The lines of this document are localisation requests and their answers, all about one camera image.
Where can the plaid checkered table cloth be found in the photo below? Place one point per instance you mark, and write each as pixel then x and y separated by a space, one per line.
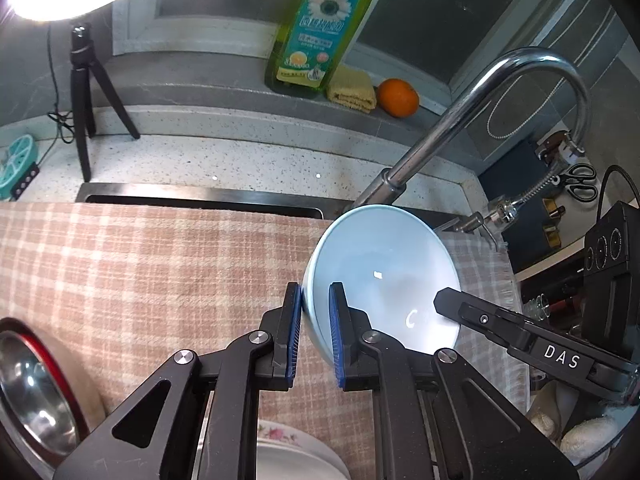
pixel 123 287

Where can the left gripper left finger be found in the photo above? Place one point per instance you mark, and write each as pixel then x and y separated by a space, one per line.
pixel 196 416

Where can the light blue ceramic bowl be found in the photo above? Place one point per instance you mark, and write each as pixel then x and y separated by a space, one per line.
pixel 391 265

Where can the gloved hand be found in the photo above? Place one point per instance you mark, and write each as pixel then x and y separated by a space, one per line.
pixel 588 444

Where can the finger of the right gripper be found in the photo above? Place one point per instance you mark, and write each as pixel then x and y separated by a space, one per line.
pixel 499 325

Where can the chrome kitchen faucet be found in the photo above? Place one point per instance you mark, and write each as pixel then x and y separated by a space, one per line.
pixel 392 182

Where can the white plate gold leaf pattern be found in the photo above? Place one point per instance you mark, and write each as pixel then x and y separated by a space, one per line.
pixel 279 463

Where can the black scissors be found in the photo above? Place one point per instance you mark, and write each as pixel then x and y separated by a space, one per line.
pixel 580 183

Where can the black usb hub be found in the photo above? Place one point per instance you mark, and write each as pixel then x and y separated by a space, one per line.
pixel 23 182

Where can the black mini tripod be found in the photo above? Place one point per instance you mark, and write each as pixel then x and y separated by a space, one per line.
pixel 85 65

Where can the green dish soap bottle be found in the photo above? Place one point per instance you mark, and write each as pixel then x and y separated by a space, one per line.
pixel 310 42

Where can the large stainless steel bowl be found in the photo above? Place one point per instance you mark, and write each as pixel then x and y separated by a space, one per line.
pixel 77 386

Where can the teal round power strip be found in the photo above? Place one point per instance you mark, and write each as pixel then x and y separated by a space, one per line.
pixel 16 159

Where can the red steel-lined bowl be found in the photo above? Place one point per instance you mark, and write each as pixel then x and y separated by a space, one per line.
pixel 41 418

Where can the floral deep plate pink flowers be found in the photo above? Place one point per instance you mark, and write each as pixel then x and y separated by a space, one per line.
pixel 282 434

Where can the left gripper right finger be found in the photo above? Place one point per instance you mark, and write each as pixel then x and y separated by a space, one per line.
pixel 435 416

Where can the orange fruit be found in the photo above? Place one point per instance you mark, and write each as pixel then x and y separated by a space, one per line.
pixel 397 98

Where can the yellow sponge cloth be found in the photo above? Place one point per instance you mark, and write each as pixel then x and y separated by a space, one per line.
pixel 352 88

